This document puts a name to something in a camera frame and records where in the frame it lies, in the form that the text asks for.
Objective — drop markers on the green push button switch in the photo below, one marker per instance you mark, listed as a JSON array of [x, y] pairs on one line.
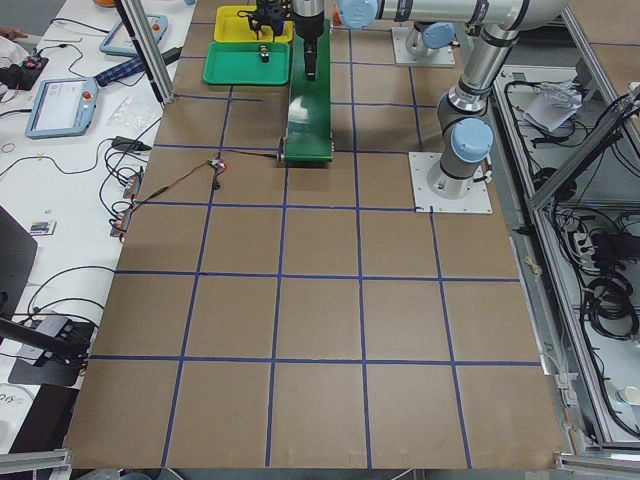
[[264, 53]]

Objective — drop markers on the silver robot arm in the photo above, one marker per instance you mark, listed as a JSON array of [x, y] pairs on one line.
[[435, 35], [499, 21]]

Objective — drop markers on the arm white baseplate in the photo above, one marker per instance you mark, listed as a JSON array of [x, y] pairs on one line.
[[435, 192], [410, 50]]

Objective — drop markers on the yellow plastic tray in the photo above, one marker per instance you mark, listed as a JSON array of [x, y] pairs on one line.
[[231, 26]]

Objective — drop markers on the green plastic tray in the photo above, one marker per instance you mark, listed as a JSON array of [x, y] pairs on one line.
[[239, 64]]

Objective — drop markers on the green conveyor belt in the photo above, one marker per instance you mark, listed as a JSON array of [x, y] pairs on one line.
[[308, 135]]

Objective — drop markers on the blue checkered folded umbrella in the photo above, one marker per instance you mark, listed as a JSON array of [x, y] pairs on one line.
[[131, 67]]

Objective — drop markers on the small white circuit board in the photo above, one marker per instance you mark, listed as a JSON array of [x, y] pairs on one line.
[[217, 164]]

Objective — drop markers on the lower teach pendant tablet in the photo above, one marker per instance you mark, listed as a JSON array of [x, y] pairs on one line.
[[62, 108]]

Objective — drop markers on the aluminium frame post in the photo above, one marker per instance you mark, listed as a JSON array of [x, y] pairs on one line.
[[136, 23]]

